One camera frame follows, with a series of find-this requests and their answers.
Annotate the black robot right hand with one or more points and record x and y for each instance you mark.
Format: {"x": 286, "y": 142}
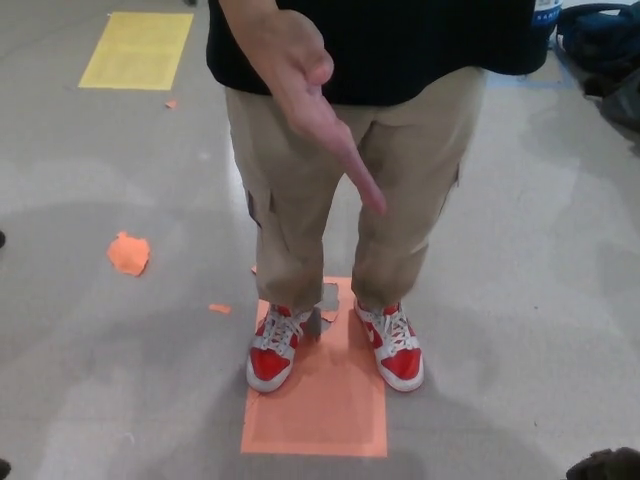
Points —
{"x": 607, "y": 467}

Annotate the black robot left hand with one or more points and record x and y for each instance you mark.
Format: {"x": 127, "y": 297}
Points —
{"x": 4, "y": 471}

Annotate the person's bare right hand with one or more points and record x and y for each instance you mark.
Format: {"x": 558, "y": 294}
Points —
{"x": 300, "y": 90}

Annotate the person's bare right forearm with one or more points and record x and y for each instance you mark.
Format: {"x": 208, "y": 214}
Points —
{"x": 250, "y": 15}

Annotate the black t-shirt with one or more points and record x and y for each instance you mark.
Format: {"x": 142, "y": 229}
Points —
{"x": 425, "y": 45}

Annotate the khaki cargo trousers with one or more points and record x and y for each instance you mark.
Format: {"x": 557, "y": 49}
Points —
{"x": 415, "y": 175}

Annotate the yellow rectangular floor sheet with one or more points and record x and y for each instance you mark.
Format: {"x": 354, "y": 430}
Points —
{"x": 137, "y": 50}

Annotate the red white left sneaker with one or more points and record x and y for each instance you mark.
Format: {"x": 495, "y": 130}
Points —
{"x": 400, "y": 362}

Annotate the red white sneaker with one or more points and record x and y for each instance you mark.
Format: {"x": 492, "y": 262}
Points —
{"x": 270, "y": 362}
{"x": 400, "y": 362}

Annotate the flat orange paper scrap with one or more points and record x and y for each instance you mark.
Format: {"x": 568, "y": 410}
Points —
{"x": 220, "y": 309}

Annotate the crumpled orange paper piece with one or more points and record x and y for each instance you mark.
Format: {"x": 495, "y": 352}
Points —
{"x": 129, "y": 254}

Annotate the white container blue label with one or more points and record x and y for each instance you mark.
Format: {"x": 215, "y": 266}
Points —
{"x": 547, "y": 12}

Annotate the red white right sneaker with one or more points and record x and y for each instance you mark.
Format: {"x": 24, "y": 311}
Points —
{"x": 270, "y": 362}

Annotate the orange rectangular floor sheet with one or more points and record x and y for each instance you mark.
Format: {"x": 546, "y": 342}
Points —
{"x": 320, "y": 415}

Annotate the dark blue backpack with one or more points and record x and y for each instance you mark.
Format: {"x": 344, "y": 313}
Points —
{"x": 600, "y": 35}

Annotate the dark grey bag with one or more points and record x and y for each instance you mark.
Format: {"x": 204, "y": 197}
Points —
{"x": 622, "y": 102}

